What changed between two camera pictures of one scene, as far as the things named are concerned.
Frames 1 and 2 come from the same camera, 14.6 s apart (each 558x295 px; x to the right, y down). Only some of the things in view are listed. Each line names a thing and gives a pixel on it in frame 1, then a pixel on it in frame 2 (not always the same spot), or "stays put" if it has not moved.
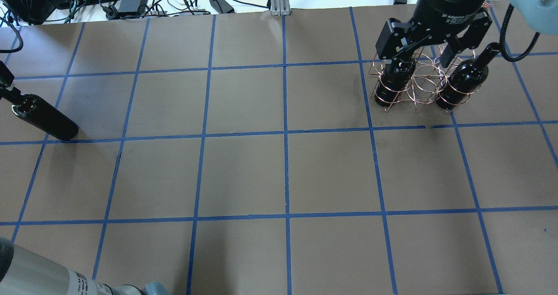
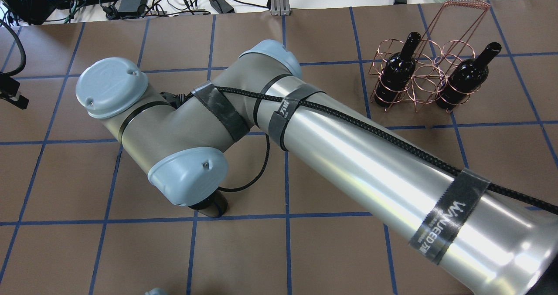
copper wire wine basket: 423,81 stays put
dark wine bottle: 39,112 → 215,206
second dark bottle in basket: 395,75 stays put
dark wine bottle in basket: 466,79 stays put
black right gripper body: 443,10 → 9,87
